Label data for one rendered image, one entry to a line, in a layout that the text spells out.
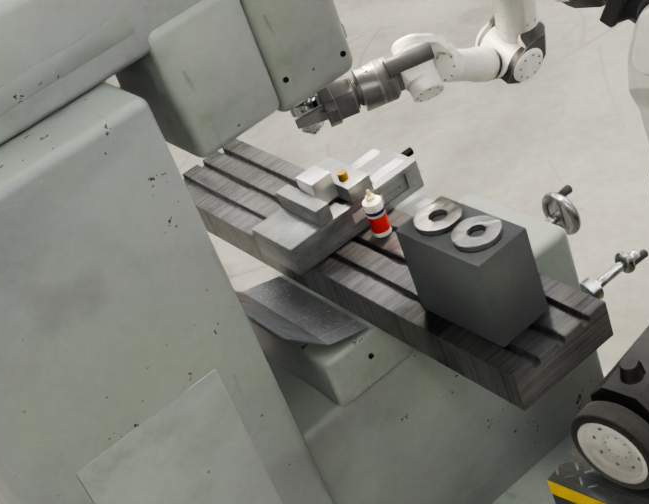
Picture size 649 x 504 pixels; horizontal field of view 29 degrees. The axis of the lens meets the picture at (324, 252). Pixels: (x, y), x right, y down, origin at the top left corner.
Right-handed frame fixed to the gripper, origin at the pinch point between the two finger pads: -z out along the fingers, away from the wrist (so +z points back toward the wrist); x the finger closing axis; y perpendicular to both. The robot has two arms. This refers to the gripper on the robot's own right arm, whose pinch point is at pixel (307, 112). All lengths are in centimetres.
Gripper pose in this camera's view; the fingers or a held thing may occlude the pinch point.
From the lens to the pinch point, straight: 246.3
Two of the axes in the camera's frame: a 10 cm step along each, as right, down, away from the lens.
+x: 2.1, 5.1, -8.4
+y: 3.2, 7.7, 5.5
